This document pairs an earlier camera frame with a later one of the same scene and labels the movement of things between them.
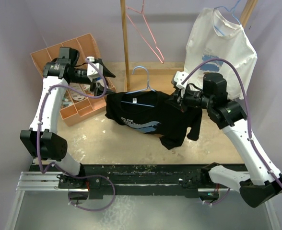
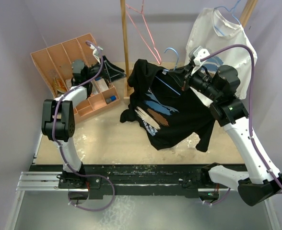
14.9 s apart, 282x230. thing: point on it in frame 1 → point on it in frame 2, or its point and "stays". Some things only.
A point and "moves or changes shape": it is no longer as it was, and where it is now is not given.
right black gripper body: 186,100 → 199,81
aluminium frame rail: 39,182 stays
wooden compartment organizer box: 78,101 stays
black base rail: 189,178 stays
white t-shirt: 211,36 stays
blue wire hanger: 147,87 → 174,68
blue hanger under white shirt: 231,9 stays
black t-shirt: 149,111 moves or changes shape
